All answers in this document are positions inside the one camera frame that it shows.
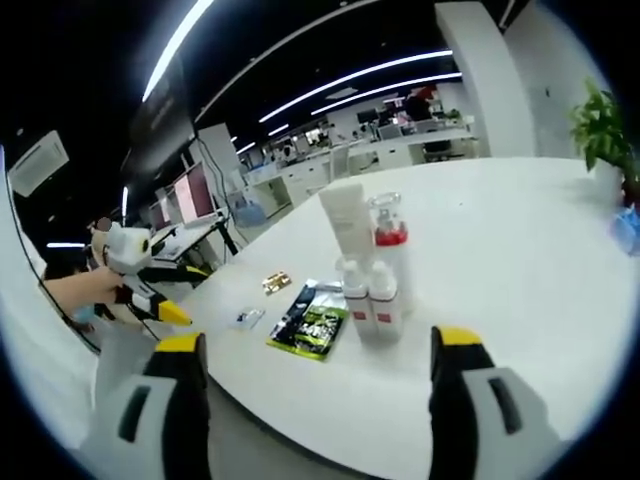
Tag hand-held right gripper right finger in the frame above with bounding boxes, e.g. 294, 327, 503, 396
427, 324, 562, 480

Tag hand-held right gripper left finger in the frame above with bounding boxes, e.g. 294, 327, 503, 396
82, 331, 211, 480

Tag small clear skincare sachet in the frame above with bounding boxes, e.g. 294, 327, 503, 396
233, 307, 266, 331

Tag gold foil skincare sachet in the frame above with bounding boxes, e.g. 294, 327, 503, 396
261, 271, 294, 296

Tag small white red-label skincare bottle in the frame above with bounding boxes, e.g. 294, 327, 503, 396
341, 259, 374, 341
368, 262, 404, 341

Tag green black skincare sachet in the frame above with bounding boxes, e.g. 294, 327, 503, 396
266, 298, 350, 364

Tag white red-collar skincare pump bottle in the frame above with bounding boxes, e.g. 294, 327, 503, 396
367, 192, 415, 316

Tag large white skincare tube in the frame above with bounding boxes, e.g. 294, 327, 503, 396
318, 182, 376, 264

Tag person's left hand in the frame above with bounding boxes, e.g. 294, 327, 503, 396
81, 266, 125, 312

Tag blue water jug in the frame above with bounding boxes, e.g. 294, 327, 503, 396
233, 202, 267, 230

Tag ceiling air conditioner unit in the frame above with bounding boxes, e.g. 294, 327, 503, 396
7, 129, 71, 197

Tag person's white shirt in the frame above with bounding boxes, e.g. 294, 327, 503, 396
0, 144, 101, 451

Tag white pillar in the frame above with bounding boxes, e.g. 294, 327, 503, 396
197, 124, 249, 211
434, 2, 539, 159

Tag white office chair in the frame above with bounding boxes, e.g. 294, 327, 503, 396
327, 145, 351, 177

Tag long ceiling light strip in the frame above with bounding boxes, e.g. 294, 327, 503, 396
309, 72, 464, 116
259, 48, 454, 124
142, 0, 216, 104

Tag blue plastic pack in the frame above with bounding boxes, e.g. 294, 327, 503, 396
610, 204, 640, 257

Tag row of white office desks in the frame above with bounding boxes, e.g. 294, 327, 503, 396
249, 124, 481, 201

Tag green potted plant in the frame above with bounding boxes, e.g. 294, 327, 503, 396
568, 77, 640, 199

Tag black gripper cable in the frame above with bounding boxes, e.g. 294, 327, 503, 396
127, 294, 159, 344

